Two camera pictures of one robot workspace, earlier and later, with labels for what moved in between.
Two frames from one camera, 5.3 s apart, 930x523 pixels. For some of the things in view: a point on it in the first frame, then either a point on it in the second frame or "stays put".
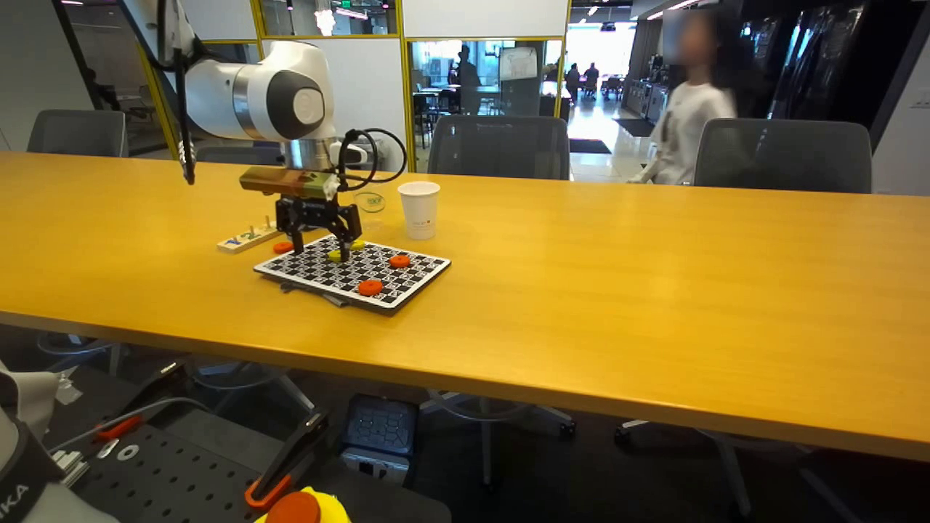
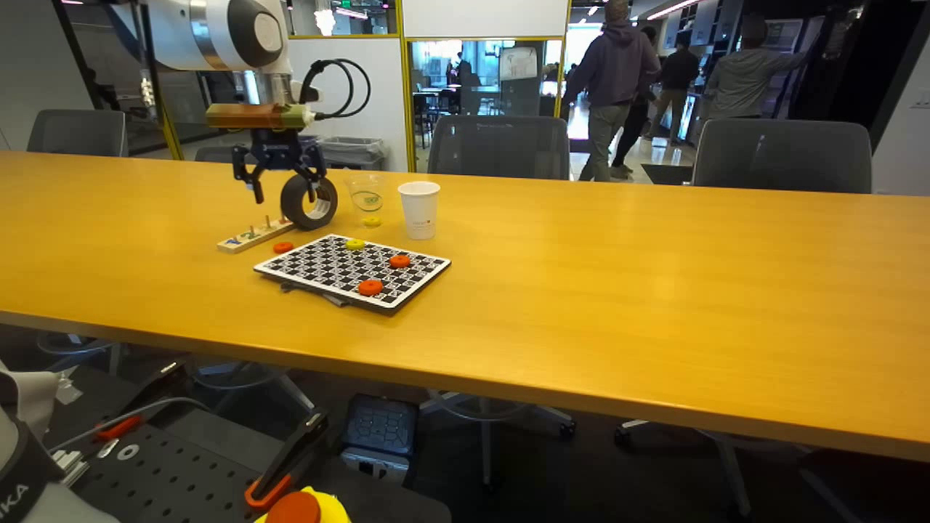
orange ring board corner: (370, 287) stays put
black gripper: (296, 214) -> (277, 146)
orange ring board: (400, 261) stays put
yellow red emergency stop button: (307, 506) stays put
